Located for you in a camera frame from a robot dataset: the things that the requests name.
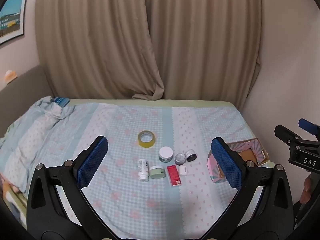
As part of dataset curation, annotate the small silver jar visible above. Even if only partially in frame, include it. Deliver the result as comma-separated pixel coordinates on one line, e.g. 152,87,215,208
174,153,187,165

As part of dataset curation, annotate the yellow tape roll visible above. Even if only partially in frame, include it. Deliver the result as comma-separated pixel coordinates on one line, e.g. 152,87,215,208
137,130,156,148

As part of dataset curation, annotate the silver jar with black lid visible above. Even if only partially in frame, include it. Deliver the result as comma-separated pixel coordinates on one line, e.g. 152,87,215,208
184,149,197,162

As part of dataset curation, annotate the teal patterned pouch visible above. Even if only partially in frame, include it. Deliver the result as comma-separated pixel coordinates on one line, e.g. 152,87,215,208
53,97,71,108

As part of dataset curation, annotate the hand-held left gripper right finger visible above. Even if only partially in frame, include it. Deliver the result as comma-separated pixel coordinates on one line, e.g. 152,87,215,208
202,137,294,240

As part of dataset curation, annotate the beige curtain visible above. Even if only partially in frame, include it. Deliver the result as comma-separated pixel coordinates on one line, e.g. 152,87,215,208
35,0,165,101
132,0,262,107

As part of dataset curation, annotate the colourful printed paper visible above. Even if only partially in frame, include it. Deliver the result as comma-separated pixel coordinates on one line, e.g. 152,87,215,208
0,175,27,220

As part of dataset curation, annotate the white pill bottle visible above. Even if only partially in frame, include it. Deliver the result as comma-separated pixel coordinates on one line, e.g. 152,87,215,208
137,159,150,181

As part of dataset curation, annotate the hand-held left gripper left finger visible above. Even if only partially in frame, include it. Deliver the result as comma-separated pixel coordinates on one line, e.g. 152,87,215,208
26,135,118,240

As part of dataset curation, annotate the blue pink patterned blanket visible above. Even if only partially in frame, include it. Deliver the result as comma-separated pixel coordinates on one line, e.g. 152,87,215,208
0,96,275,240

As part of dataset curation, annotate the light green cream jar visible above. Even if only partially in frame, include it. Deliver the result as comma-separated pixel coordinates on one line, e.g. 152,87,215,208
149,165,166,179

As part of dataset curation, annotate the red carton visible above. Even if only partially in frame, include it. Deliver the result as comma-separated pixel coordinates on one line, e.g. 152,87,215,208
167,164,181,186

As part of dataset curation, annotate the framed wall picture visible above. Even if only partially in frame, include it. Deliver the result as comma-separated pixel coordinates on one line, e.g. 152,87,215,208
0,0,28,45

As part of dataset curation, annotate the pink striped cardboard box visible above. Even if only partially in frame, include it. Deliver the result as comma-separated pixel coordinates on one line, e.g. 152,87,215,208
207,138,270,183

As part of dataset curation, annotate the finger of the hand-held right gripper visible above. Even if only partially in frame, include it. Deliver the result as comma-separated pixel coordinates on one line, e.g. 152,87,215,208
298,118,320,140
274,124,303,145

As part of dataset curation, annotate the green jar with white lid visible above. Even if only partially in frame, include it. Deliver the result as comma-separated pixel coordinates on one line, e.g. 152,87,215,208
159,147,174,162

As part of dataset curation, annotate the pale green bed sheet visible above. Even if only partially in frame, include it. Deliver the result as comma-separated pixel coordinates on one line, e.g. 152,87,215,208
67,99,234,107

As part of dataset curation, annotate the beige upholstered headboard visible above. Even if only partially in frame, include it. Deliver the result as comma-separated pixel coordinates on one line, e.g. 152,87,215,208
0,65,53,137

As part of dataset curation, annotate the person's right hand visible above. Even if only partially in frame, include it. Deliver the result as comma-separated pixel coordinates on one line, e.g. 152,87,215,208
300,174,312,205

